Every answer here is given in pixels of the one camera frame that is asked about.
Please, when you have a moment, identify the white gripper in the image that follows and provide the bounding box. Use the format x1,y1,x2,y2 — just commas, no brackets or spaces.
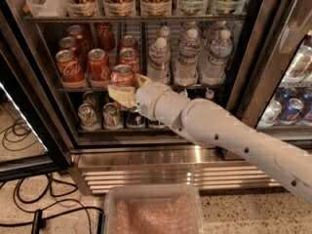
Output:
107,74,190,135

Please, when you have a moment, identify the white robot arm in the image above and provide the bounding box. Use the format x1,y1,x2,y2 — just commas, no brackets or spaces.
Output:
107,75,312,204

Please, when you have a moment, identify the front left pepsi can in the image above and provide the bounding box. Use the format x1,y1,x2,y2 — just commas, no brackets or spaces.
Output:
126,109,145,128

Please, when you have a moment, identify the pepsi can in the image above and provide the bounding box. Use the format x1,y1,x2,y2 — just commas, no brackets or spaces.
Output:
148,120,165,129
126,109,145,128

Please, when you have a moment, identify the green soda can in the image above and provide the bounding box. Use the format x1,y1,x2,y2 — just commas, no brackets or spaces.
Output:
102,102,123,130
78,103,100,131

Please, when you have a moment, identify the front right pepsi can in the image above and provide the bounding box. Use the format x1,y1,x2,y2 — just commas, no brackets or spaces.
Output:
148,120,165,129

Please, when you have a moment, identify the second row middle coke can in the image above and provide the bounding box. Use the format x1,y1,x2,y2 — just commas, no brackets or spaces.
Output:
88,49,111,82

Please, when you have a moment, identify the second row coke can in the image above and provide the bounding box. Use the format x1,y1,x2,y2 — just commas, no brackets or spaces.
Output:
119,35,138,50
88,49,111,82
58,36,81,59

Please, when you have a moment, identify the second row right coke can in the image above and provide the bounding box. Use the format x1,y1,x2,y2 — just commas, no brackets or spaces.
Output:
119,35,138,50

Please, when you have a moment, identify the front left green soda can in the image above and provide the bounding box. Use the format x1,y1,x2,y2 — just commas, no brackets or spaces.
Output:
78,103,100,131

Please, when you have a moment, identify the second row left coke can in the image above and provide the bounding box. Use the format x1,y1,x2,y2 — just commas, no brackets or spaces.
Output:
58,36,81,59

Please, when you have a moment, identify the top shelf gold can middle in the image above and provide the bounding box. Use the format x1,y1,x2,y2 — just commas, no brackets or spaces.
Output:
103,0,135,17

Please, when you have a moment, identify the open glass fridge door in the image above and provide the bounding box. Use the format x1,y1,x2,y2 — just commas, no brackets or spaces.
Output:
0,15,70,182

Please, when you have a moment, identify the stainless steel fridge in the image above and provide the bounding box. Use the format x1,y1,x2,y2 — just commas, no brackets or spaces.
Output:
0,0,312,195

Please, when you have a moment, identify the empty clear shelf tray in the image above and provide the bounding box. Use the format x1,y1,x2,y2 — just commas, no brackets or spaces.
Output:
26,0,66,18

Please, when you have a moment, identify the front left water bottle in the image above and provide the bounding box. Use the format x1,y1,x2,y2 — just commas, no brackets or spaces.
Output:
147,37,171,84

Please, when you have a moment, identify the water bottle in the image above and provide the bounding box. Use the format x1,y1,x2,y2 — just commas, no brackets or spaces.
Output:
175,28,201,86
200,29,233,85
147,37,171,84

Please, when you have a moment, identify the left brown tea bottle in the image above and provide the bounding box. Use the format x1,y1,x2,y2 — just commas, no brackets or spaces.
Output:
179,89,188,98

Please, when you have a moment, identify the brown tea bottle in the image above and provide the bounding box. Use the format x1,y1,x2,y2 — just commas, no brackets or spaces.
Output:
179,89,188,98
205,90,215,99

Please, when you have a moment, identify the front middle water bottle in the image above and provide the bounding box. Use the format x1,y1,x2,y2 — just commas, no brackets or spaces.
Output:
175,28,201,86

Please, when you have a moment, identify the right brown tea bottle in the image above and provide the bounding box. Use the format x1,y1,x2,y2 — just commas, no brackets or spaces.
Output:
205,90,215,99

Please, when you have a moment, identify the front right water bottle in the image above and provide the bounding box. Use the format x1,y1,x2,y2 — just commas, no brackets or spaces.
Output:
200,29,233,85

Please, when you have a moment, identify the clear plastic bin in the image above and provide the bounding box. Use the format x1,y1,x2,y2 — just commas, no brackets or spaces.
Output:
101,184,205,234

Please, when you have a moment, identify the black floor cable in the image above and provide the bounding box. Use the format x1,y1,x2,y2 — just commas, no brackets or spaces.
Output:
0,173,104,234

